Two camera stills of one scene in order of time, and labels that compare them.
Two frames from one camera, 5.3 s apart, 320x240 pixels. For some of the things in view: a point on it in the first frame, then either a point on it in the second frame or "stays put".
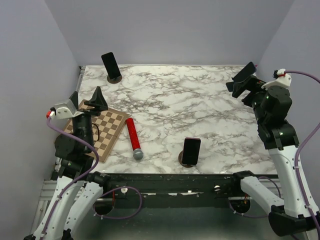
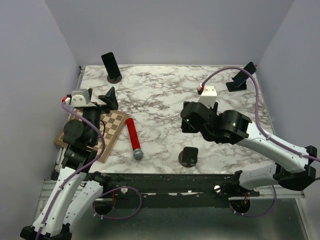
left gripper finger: x=98 y=101 -> x=110 y=98
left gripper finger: x=74 y=98 -> x=90 y=91
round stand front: x=180 y=157 stays put
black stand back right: x=230 y=86 stays put
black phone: x=111 y=66 stays put
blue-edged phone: x=245 y=72 stays put
